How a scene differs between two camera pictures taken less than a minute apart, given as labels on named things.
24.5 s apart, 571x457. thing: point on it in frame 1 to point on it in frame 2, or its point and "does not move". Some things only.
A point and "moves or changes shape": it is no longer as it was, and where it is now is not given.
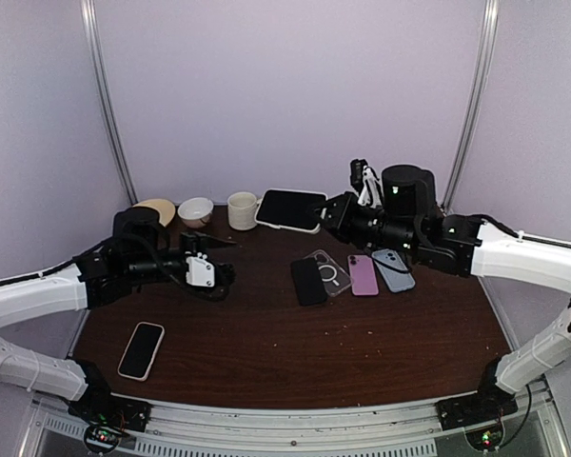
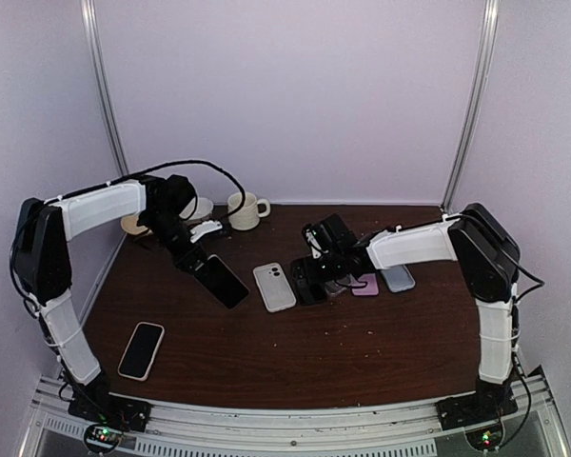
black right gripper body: (355, 229) to (305, 268)
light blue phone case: (396, 281) does not move
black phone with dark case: (308, 281) does not move
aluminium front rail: (539, 425) does not move
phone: (140, 351) does not move
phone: (287, 209) moves or changes shape
